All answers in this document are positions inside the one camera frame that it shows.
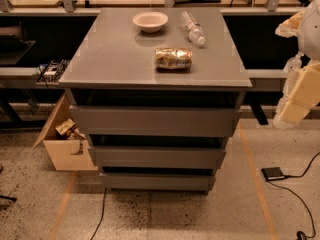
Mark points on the black keyboard device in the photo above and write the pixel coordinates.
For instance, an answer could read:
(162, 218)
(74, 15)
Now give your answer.
(52, 71)

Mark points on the clear hand sanitizer bottle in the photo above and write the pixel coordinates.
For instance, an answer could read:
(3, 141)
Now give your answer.
(294, 63)

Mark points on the grey bottom drawer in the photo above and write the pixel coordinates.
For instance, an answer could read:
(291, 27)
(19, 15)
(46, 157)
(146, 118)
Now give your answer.
(157, 182)

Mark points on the clear plastic water bottle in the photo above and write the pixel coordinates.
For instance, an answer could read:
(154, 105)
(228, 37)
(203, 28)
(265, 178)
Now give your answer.
(193, 29)

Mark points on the packaged item in box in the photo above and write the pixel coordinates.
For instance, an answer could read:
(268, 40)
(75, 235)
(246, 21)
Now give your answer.
(69, 130)

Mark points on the grey drawer cabinet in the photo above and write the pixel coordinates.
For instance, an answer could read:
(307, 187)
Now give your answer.
(115, 67)

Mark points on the open cardboard box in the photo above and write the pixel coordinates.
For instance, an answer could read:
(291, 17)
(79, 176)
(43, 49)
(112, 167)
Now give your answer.
(66, 153)

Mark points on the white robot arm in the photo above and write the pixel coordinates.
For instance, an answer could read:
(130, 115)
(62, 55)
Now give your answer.
(309, 35)

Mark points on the grey drawer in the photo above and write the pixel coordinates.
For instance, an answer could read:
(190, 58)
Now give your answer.
(181, 122)
(157, 182)
(145, 157)

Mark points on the white paper bowl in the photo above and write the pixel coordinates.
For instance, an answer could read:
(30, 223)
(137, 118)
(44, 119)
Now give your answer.
(150, 22)

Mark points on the black foot pedal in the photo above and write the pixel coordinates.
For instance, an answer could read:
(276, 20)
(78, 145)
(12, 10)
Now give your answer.
(272, 174)

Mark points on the crumpled golden chip bag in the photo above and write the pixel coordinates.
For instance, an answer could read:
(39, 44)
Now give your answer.
(173, 58)

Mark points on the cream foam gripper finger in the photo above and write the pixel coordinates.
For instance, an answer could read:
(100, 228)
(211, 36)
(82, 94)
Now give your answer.
(301, 93)
(289, 28)

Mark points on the grey top drawer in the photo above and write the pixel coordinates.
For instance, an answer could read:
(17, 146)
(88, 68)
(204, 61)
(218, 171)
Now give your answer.
(181, 122)

